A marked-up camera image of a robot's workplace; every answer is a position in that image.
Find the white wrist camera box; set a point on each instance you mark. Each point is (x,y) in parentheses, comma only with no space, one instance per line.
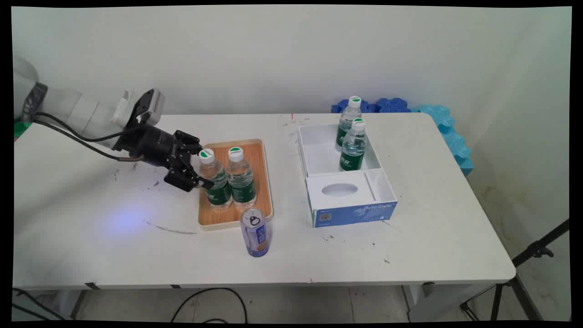
(152,105)

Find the green plastic object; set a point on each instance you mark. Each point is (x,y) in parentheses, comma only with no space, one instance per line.
(20,128)

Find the wooden tray with cream rim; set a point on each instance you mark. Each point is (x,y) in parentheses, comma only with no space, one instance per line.
(260,182)

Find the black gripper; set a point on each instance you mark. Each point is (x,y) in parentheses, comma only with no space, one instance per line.
(152,143)

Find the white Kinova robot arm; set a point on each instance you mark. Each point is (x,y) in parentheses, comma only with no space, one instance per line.
(68,109)

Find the dark blue foam piece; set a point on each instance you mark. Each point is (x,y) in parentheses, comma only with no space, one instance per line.
(391,105)

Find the blue and silver drink can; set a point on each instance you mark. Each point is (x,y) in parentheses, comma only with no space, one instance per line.
(257,237)

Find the white and blue cardboard box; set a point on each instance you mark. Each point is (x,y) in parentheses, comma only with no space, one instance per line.
(350,214)

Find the white table leg panel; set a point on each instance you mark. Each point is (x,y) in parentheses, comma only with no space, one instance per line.
(437,303)

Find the light blue foam piece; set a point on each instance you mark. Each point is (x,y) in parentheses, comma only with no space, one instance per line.
(451,136)

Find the black tripod stand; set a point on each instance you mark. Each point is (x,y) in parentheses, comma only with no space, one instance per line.
(533,250)

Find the green label water bottle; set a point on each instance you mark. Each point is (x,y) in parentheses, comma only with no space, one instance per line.
(345,132)
(353,152)
(241,182)
(217,189)

